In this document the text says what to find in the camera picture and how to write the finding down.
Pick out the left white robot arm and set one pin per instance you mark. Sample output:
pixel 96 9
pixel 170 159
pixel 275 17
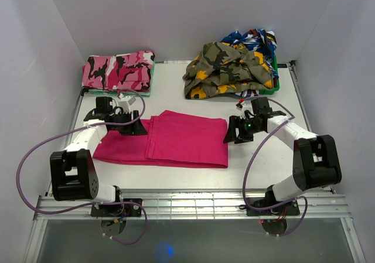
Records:
pixel 72 170

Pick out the olive yellow camouflage trousers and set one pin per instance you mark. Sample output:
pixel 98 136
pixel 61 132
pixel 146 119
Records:
pixel 223 69

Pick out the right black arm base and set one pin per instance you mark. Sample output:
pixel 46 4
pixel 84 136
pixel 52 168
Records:
pixel 273 214

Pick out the blue white camouflage trousers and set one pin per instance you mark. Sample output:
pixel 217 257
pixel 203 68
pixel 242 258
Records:
pixel 262 41

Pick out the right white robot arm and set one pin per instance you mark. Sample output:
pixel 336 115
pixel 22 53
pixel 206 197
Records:
pixel 315 161

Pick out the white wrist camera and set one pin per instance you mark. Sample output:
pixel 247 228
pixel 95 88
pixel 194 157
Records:
pixel 125 102
pixel 242 105

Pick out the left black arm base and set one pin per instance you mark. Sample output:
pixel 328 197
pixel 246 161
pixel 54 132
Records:
pixel 114 217

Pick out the pink camouflage folded trousers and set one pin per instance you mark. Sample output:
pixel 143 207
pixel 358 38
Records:
pixel 131 58

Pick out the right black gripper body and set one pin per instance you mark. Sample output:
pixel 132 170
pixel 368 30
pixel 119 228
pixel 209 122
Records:
pixel 246 128

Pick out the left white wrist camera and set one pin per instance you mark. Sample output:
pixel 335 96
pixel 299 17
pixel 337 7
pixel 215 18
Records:
pixel 125 102

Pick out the magenta pink trousers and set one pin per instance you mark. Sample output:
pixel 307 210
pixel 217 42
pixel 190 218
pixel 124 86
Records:
pixel 173 139

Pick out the aluminium front rail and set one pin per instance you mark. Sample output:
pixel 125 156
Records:
pixel 199 205

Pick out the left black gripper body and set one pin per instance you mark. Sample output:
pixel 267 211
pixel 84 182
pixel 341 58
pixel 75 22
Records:
pixel 125 129

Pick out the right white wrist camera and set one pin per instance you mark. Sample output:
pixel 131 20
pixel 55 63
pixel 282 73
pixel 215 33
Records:
pixel 242 105

